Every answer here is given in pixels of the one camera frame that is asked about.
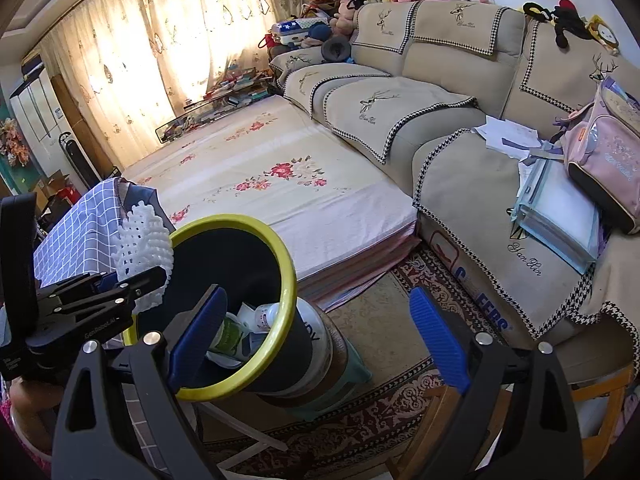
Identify white foam net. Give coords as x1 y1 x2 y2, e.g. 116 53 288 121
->
111 200 174 313

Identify pink backpack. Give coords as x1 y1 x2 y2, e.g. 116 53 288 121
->
552 77 640 236

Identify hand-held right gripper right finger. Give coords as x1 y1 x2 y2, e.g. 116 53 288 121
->
408 287 585 480

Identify white papers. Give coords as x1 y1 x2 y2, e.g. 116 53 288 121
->
472 115 541 153

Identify orange flower decoration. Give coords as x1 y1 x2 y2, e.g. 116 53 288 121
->
0 117 28 166

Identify cluttered glass coffee table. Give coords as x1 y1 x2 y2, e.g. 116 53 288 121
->
155 67 281 143

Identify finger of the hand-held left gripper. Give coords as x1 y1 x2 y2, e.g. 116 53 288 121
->
37 266 167 312
25 287 139 356

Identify black tower fan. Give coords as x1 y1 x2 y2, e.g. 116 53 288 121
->
59 131 103 191

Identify patterned red rug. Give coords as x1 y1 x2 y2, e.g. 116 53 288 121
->
200 250 501 461

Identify beige sofa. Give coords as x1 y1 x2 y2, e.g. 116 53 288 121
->
270 0 640 386

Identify white wardrobe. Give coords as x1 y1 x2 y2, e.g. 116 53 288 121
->
10 60 66 161

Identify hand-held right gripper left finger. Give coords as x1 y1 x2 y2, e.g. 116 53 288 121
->
51 285 229 480

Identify yellow plush toy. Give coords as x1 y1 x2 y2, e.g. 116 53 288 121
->
585 15 621 56

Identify black mouse plush toy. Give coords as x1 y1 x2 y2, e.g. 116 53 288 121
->
522 0 591 50

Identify white bottle with green label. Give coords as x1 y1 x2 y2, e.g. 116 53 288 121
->
207 312 251 361

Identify stack of clear folders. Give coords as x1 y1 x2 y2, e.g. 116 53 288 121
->
510 157 601 273

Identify star print suitcase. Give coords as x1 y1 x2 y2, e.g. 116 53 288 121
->
270 17 328 46

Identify small white bottle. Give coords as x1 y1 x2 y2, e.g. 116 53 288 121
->
237 302 281 336

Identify cream patterned curtain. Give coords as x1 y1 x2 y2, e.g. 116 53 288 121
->
37 0 308 171

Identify black bin with yellow rim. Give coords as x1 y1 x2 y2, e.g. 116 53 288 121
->
122 214 333 411

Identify dark neck pillow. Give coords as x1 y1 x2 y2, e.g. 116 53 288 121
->
320 37 353 64

